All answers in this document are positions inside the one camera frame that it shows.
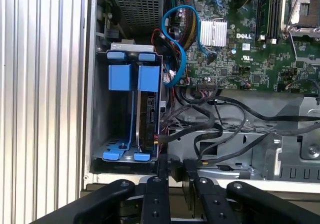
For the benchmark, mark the green motherboard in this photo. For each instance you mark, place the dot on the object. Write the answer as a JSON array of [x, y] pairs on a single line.
[[262, 67]]

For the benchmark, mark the silver finned heatsink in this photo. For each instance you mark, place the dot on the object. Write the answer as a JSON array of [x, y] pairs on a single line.
[[212, 33]]

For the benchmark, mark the metal disk bay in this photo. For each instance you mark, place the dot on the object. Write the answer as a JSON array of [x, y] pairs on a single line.
[[105, 114]]

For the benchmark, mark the metal socket cover frame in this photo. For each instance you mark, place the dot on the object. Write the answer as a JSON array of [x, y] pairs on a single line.
[[307, 32]]

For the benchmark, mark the CPU socket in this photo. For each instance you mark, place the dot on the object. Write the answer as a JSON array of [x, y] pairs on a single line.
[[307, 9]]

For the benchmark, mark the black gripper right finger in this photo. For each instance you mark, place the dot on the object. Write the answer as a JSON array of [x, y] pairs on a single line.
[[212, 196]]

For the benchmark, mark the black RAM slot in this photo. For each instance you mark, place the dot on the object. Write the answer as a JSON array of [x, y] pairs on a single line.
[[262, 9], [273, 9]]

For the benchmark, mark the thin metal locking lever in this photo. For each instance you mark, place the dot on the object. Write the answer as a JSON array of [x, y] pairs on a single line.
[[294, 8]]

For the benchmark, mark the silver power supply box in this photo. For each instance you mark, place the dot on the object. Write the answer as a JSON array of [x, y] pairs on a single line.
[[137, 9]]

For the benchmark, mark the empty blue disk carrier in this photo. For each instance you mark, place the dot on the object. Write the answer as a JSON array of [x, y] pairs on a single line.
[[120, 76]]

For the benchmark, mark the silver open PC case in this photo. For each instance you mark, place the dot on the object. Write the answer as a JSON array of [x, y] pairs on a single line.
[[287, 104]]

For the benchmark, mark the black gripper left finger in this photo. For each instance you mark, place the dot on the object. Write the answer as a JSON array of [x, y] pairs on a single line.
[[156, 199]]

